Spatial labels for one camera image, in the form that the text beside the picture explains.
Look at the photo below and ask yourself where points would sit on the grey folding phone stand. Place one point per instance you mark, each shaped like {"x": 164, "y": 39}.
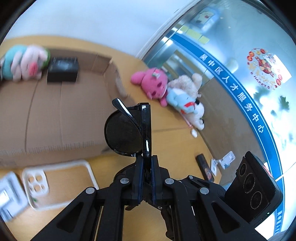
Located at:
{"x": 13, "y": 197}

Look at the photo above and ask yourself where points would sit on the black rectangular remote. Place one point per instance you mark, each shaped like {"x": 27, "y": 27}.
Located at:
{"x": 204, "y": 167}

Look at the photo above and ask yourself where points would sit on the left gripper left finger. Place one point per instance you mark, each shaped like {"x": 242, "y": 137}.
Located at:
{"x": 98, "y": 214}

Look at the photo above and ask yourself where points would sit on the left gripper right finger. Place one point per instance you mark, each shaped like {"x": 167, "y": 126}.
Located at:
{"x": 207, "y": 218}

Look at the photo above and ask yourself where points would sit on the beige plush toy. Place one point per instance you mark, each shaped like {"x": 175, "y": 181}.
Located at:
{"x": 191, "y": 85}

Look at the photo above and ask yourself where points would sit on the pink plush toy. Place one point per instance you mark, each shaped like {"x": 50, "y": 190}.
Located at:
{"x": 153, "y": 83}

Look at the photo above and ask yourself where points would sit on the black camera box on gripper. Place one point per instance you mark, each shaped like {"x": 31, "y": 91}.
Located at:
{"x": 253, "y": 194}

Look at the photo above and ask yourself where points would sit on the black product box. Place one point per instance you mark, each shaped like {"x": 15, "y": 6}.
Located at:
{"x": 63, "y": 69}

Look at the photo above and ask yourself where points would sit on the large cardboard box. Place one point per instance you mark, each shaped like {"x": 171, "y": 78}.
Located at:
{"x": 46, "y": 123}

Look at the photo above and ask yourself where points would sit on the pig plush teal shirt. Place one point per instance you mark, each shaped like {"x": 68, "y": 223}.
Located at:
{"x": 24, "y": 62}

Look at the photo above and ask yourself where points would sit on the black sunglasses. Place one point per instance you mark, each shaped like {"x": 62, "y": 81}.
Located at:
{"x": 128, "y": 131}

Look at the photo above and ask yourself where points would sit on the white clear phone case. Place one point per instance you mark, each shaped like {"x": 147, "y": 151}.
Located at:
{"x": 56, "y": 185}

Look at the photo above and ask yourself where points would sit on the small white clip stand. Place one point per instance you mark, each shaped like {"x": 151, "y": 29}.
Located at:
{"x": 224, "y": 162}

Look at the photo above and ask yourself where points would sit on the light blue plush toy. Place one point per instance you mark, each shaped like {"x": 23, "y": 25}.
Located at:
{"x": 181, "y": 101}

